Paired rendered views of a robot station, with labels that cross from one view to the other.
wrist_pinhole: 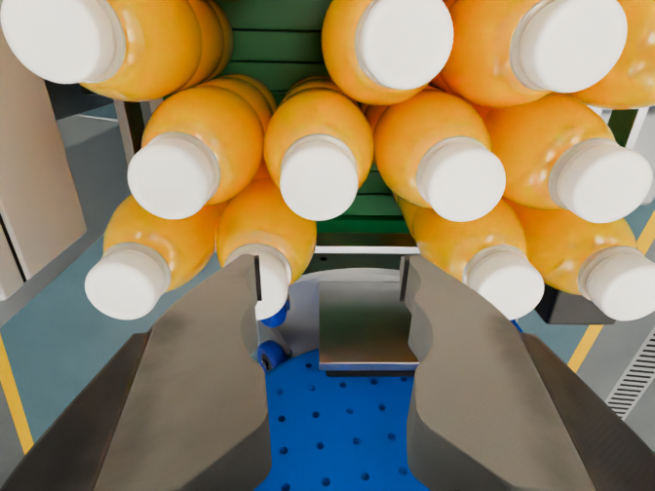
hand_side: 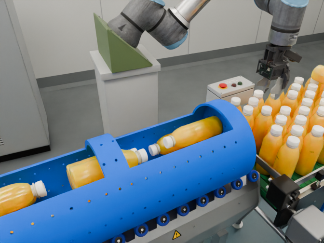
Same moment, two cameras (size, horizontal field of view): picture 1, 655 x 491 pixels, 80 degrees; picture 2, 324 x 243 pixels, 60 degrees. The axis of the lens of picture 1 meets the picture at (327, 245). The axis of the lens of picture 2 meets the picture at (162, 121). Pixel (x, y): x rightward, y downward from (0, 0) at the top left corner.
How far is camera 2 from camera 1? 1.16 m
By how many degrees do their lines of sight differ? 71
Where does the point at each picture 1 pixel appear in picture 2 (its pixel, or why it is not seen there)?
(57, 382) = not seen: outside the picture
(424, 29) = (288, 108)
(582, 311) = (280, 184)
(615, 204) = (297, 129)
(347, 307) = not seen: hidden behind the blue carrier
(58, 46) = (258, 92)
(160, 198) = (251, 99)
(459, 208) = (279, 118)
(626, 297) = (292, 138)
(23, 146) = not seen: hidden behind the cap
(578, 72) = (300, 118)
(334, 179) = (269, 108)
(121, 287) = (236, 99)
